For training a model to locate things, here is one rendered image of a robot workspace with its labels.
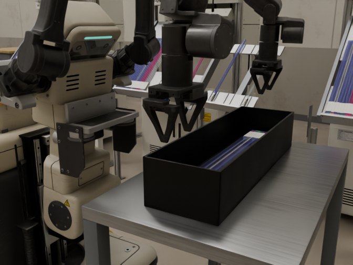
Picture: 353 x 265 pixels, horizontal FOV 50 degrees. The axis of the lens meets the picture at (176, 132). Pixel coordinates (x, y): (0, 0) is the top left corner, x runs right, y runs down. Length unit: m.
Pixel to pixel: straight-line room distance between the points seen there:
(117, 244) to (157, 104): 1.10
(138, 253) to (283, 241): 0.98
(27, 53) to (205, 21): 0.49
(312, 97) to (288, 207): 4.15
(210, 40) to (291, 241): 0.38
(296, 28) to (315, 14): 3.72
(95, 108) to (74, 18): 0.28
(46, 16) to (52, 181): 0.54
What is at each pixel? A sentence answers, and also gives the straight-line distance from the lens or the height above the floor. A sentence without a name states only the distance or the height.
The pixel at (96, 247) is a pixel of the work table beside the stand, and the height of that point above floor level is 0.71.
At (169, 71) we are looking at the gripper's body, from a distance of 0.68.
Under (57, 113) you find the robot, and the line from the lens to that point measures 1.23.
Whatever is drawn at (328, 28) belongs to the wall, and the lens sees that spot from 4.87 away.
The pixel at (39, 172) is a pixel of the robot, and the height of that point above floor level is 0.67.
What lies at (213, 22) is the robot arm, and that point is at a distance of 0.64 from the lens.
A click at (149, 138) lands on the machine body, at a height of 0.28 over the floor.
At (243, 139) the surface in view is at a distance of 1.14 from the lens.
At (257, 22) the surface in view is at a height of 1.18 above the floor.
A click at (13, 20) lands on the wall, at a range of 8.75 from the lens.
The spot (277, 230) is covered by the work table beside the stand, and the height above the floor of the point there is 0.80.
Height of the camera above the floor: 1.17
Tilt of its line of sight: 16 degrees down
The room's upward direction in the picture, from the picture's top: straight up
